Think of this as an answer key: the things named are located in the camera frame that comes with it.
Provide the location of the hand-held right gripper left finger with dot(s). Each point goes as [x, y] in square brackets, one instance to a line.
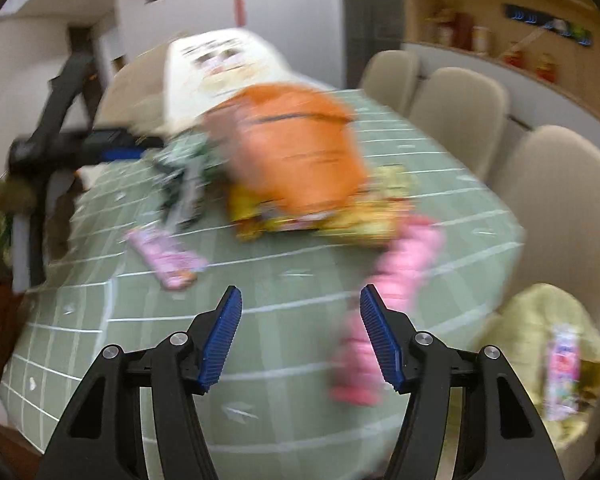
[220, 345]

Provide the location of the orange snack bag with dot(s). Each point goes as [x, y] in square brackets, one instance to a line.
[295, 150]

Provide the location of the green grey wrapper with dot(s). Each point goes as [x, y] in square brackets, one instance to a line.
[182, 180]

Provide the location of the black blue strip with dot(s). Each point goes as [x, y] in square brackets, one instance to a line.
[550, 22]

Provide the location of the white printed bag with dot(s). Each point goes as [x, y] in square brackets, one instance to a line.
[220, 65]

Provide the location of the yellow snack packet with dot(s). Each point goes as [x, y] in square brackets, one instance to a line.
[370, 210]
[260, 215]

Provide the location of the bin with yellow liner bag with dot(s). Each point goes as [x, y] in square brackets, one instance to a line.
[520, 330]

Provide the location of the green checked tablecloth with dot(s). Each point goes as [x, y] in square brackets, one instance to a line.
[280, 280]

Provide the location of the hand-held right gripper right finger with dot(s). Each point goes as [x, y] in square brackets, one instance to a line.
[382, 345]

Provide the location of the colourful printed packet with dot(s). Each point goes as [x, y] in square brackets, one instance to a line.
[562, 370]

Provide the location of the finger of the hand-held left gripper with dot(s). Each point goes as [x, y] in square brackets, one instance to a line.
[65, 95]
[122, 152]

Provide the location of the small pink printed packet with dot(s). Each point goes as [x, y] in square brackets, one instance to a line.
[167, 257]

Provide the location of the long pink wrapper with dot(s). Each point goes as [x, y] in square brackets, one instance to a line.
[405, 270]

